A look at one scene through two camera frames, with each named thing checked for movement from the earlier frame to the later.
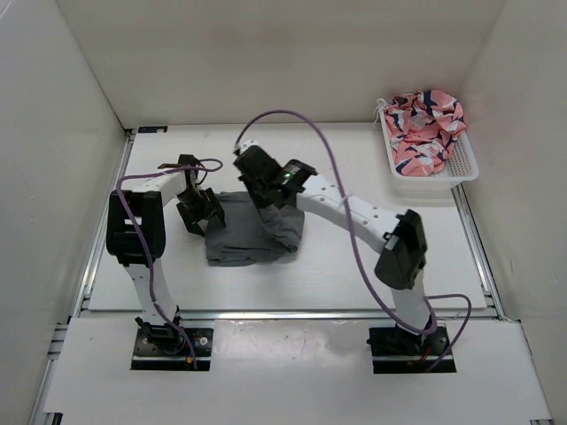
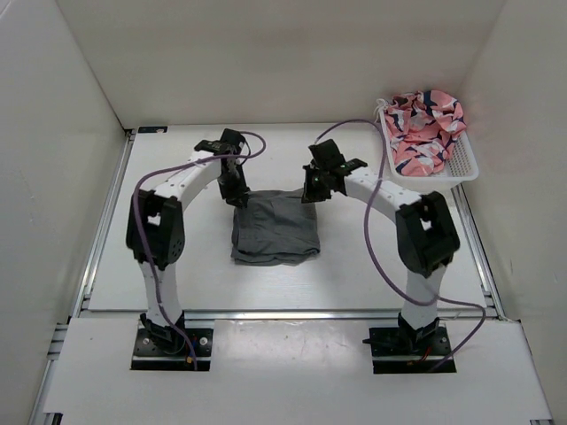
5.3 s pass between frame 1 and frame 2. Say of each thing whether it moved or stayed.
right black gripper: moved
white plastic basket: stayed
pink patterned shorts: stayed
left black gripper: moved
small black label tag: stayed
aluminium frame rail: stayed
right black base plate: stayed
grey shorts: moved
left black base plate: stayed
